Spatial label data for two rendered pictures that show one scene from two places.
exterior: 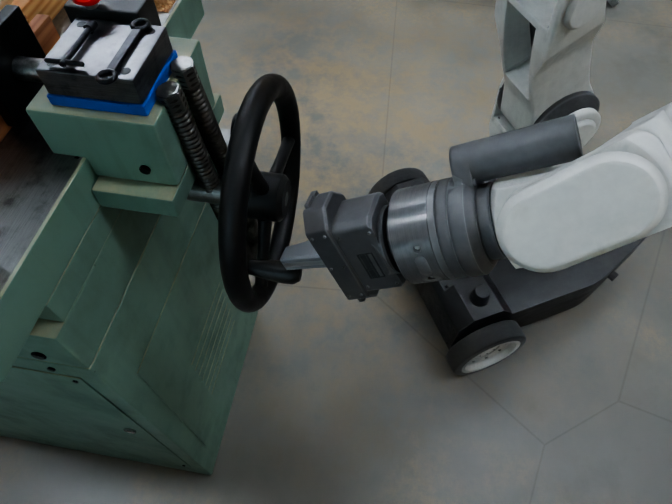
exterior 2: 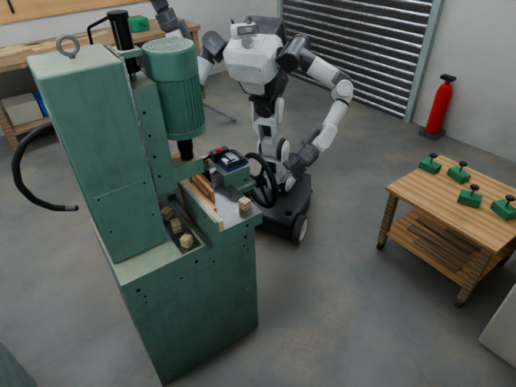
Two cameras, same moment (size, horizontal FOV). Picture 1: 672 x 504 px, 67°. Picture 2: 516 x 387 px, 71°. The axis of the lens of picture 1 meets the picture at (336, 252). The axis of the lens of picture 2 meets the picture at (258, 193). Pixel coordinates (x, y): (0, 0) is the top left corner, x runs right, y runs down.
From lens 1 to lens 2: 133 cm
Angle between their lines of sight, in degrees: 33
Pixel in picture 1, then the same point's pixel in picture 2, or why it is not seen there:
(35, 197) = (234, 193)
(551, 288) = (302, 201)
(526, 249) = (324, 145)
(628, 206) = (332, 132)
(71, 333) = not seen: hidden behind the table
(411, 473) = (312, 277)
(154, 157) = (247, 174)
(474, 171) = (308, 141)
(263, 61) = not seen: hidden behind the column
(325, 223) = (291, 163)
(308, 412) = (268, 287)
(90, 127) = (236, 173)
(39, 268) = not seen: hidden behind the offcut
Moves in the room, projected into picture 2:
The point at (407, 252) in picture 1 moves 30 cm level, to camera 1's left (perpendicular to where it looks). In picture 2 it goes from (307, 159) to (260, 187)
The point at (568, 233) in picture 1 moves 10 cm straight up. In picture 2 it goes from (327, 140) to (329, 120)
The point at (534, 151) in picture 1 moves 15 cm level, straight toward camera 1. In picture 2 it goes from (314, 133) to (328, 150)
